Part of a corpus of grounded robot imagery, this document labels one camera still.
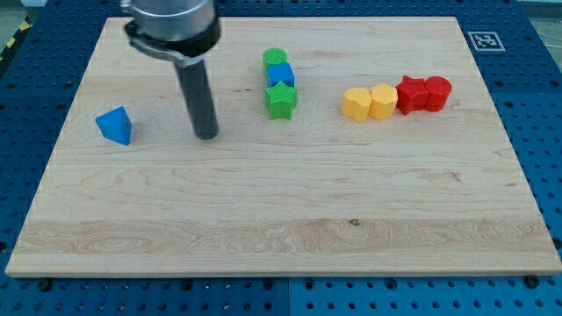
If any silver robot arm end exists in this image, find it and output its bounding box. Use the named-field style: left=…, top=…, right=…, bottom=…
left=120, top=0, right=220, bottom=68

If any yellow heart block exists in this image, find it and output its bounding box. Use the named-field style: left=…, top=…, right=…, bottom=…
left=341, top=87, right=371, bottom=122

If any green star block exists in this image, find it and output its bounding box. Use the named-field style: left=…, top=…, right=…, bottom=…
left=265, top=82, right=298, bottom=120

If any light wooden board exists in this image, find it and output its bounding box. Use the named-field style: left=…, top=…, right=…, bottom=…
left=6, top=17, right=561, bottom=278

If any blue cube block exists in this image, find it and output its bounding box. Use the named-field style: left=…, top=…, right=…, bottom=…
left=266, top=62, right=295, bottom=87

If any green cylinder block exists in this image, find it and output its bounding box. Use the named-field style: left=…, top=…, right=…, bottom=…
left=262, top=47, right=288, bottom=77

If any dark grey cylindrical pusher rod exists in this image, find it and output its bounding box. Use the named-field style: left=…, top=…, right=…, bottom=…
left=175, top=61, right=219, bottom=140

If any yellow hexagon block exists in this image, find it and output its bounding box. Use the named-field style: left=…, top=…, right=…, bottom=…
left=369, top=83, right=398, bottom=120

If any red star block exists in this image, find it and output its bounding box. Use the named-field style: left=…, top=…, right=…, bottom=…
left=395, top=75, right=429, bottom=115

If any blue triangle block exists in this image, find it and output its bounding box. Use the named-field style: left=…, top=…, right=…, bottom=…
left=95, top=106, right=132, bottom=146

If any red cylinder block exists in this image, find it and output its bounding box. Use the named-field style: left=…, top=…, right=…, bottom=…
left=424, top=76, right=452, bottom=112

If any white fiducial marker tag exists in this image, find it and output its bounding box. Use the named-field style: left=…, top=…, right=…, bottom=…
left=467, top=31, right=505, bottom=52

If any black bolt front left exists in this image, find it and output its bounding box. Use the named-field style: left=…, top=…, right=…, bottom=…
left=37, top=278, right=52, bottom=292

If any black bolt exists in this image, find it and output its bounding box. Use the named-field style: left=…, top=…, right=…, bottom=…
left=37, top=278, right=52, bottom=292
left=524, top=275, right=541, bottom=289

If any black bolt front right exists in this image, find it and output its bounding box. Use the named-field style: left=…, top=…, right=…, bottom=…
left=524, top=275, right=541, bottom=289

